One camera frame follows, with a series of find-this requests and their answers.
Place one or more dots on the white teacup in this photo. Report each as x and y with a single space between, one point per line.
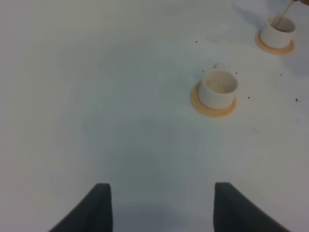
280 36
218 87

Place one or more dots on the near white teacup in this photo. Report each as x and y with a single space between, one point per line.
218 87

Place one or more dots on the near orange cup coaster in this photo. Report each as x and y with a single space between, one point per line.
209 112

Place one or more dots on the far orange cup coaster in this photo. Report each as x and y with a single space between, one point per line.
276 51

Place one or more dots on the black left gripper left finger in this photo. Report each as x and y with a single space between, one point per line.
92 214

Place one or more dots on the orange cup coaster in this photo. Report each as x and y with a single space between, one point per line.
209 112
276 51

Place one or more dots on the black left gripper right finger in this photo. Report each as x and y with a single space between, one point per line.
233 212

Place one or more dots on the far white teacup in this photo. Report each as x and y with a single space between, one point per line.
280 36

